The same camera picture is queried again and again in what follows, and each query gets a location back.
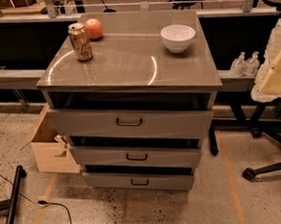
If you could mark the grey top drawer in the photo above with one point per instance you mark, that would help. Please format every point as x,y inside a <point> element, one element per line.
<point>136,124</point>

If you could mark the grey drawer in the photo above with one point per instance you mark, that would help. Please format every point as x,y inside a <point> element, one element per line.
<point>132,156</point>
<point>136,124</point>
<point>137,181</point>

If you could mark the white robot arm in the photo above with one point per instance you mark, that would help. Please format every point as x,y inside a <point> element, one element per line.
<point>267,84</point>

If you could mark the grey drawer cabinet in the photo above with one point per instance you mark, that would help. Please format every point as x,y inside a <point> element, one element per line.
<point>132,70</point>

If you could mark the grey middle drawer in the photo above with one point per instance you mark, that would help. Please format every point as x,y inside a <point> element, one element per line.
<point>132,156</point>

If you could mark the grey bottom drawer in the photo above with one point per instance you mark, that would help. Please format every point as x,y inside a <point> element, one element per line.
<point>137,181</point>

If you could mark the black table leg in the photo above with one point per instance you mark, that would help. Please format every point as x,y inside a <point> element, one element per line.
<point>213,141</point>

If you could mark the white ceramic bowl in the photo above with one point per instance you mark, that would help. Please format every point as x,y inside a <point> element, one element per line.
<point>177,38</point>

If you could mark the red apple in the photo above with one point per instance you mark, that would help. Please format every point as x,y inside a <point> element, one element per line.
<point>94,29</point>

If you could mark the gold soda can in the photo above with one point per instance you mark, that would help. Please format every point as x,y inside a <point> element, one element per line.
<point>78,35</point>

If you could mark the cardboard box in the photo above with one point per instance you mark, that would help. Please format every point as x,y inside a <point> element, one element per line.
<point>50,149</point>

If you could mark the left clear pump bottle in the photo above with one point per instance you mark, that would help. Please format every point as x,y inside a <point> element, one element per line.
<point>238,65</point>

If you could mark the clear pump bottle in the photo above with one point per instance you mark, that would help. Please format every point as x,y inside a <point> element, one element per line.
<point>238,65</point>
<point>251,65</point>

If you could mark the right clear pump bottle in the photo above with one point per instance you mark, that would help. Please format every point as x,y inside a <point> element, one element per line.
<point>251,65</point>

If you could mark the black office chair base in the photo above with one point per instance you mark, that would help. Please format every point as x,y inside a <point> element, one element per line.
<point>256,129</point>

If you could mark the black stand leg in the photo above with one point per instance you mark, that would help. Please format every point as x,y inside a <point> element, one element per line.
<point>11,203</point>

